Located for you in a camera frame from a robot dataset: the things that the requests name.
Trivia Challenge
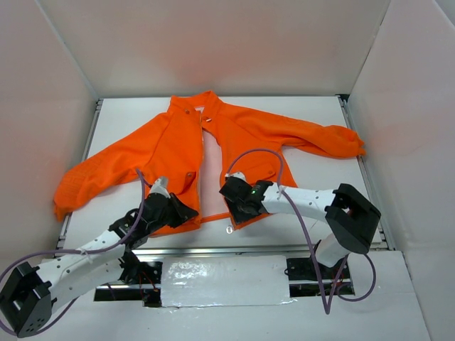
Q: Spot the orange zip-up jacket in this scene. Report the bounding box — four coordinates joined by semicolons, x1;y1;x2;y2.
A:
53;91;365;221

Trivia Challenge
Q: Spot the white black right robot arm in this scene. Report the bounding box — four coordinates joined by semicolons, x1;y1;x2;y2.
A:
220;176;381;278

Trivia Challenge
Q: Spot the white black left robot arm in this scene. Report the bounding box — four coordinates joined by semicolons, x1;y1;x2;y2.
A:
1;193;198;338

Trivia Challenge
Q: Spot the white foam cover panel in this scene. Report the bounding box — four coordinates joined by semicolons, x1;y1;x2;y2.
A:
161;256;292;308

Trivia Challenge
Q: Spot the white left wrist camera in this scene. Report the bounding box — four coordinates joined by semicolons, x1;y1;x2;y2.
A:
149;176;170;198

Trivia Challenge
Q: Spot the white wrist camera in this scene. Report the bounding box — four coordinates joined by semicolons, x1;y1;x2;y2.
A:
225;172;246;181
149;176;170;198

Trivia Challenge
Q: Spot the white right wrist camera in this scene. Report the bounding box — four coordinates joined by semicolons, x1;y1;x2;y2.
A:
225;172;246;181

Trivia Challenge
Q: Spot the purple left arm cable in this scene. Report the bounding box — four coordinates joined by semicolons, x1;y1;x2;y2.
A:
0;168;157;337

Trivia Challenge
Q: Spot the aluminium table frame rail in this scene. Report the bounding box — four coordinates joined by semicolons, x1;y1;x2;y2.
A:
56;92;396;259

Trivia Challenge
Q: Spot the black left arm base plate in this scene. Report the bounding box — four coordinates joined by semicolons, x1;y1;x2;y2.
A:
94;261;163;308

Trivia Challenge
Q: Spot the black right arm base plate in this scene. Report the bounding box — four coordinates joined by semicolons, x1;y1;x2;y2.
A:
284;258;353;298

